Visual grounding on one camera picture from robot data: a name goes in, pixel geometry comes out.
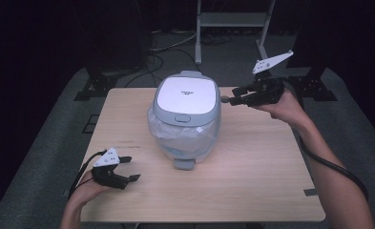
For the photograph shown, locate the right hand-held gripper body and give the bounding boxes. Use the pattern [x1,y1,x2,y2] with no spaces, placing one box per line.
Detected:
[246,50,294,108]

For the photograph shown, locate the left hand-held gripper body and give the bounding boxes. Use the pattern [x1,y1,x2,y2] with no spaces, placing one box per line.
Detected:
[91,147,129,190]

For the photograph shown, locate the white grey pedal trash can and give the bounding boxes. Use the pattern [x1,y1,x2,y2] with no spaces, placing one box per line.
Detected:
[147,70,222,171]

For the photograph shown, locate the person's left hand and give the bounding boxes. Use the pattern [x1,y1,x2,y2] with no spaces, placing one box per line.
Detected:
[69,171,113,206]

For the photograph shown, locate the person's right hand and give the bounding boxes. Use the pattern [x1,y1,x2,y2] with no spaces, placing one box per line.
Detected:
[251,90,308,128]

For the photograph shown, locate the black stand base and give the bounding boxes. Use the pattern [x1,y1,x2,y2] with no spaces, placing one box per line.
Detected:
[288,65,338,102]
[73,65,119,102]

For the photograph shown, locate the translucent plastic trash bag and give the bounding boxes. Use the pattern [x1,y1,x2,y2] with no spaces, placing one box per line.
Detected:
[147,106,221,160]

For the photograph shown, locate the grey metal stand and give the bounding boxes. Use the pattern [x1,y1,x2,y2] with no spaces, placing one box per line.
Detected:
[195,0,277,66]

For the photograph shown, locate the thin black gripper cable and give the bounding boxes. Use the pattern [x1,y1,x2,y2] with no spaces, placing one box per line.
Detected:
[68,149,108,199]

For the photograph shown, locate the black floor cables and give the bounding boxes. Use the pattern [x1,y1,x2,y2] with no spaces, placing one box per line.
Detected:
[124,28,202,89]

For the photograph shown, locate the thick black gripper cable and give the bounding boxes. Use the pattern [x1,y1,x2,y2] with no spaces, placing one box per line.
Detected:
[283,77,369,202]

